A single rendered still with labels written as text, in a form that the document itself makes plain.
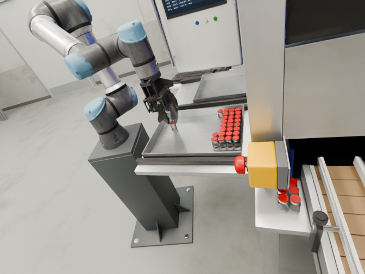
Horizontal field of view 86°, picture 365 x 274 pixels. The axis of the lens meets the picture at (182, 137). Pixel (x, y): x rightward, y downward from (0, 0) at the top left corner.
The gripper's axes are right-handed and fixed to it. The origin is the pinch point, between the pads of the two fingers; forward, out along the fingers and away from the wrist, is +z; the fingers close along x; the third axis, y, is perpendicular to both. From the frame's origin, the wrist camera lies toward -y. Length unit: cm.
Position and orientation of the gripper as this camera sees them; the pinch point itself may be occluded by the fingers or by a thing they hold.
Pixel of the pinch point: (171, 119)
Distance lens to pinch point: 78.3
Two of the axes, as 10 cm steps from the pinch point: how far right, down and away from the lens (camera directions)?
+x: 9.2, -0.7, -3.8
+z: 3.0, 7.5, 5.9
